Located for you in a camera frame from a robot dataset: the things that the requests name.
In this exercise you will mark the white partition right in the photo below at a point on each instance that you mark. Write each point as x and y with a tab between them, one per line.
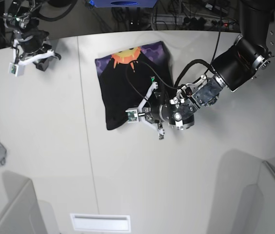
256	209

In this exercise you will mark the black T-shirt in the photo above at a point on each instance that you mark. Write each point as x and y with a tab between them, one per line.
130	76

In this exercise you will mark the blue box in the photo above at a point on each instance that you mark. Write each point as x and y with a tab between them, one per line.
122	3

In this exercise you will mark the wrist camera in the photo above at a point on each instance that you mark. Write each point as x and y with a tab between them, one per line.
133	115
16	69

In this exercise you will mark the white partition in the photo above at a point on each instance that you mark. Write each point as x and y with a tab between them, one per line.
21	212
256	209

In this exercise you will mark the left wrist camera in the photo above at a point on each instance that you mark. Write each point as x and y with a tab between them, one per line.
133	115

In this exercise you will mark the white label plate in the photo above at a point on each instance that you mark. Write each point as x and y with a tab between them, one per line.
101	223

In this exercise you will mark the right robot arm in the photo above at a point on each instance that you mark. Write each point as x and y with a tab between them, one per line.
19	17

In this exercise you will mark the white partition left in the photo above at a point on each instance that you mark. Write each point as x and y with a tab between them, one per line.
21	212

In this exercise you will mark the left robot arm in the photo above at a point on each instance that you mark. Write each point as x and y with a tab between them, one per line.
200	83

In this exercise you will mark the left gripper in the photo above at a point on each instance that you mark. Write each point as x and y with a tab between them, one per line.
150	110

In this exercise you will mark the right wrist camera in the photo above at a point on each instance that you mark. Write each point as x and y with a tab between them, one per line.
16	69

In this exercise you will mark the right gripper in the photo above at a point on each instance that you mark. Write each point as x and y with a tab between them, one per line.
33	47

